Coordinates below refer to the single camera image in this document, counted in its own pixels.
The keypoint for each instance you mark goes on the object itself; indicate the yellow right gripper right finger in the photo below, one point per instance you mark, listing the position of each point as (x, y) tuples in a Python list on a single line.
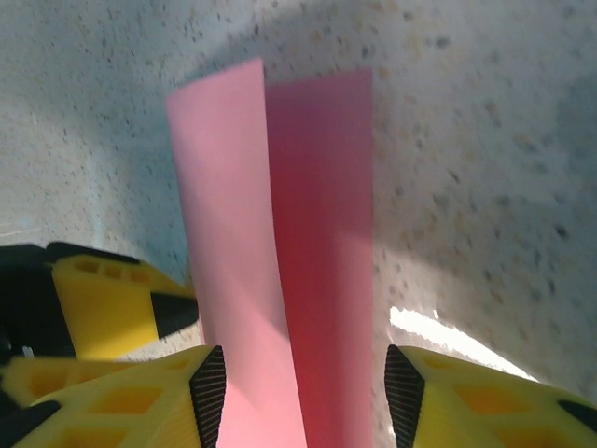
[(490, 410)]

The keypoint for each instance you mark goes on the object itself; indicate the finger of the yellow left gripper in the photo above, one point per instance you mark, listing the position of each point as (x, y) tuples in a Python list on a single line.
[(107, 308)]

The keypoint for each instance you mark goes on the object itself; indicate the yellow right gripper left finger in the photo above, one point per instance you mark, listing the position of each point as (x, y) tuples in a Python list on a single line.
[(116, 406)]

